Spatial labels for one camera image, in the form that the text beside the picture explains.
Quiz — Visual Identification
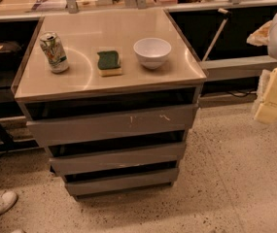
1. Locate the white bowl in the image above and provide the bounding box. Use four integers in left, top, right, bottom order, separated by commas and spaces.
133, 38, 171, 70

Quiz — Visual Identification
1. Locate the black bag on shelf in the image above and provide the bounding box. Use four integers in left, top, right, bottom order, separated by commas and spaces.
0, 41, 21, 68

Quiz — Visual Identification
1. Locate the grey top drawer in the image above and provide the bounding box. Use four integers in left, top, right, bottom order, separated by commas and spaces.
27, 104, 198, 147

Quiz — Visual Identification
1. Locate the grey bottom drawer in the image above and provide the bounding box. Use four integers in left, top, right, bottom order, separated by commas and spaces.
65, 168, 179, 196

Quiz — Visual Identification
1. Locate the grey drawer cabinet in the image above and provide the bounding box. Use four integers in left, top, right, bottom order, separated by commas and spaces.
11, 7, 208, 202

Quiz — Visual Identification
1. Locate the grey drawer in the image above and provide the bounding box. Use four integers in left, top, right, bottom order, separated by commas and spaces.
65, 168, 179, 196
27, 104, 198, 147
50, 142, 186, 176

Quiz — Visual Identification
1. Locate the crushed soda can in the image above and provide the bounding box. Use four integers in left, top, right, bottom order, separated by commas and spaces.
39, 32, 69, 73

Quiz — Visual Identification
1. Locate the green yellow sponge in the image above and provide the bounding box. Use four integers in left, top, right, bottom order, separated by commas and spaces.
97, 50, 122, 77

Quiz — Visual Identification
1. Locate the grey middle drawer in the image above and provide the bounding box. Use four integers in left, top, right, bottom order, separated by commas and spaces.
50, 142, 186, 176

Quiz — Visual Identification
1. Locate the leaning wooden stick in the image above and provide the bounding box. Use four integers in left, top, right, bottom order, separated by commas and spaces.
202, 8, 231, 61

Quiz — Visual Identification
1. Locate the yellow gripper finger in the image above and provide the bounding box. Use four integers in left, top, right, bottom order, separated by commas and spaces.
254, 68, 277, 124

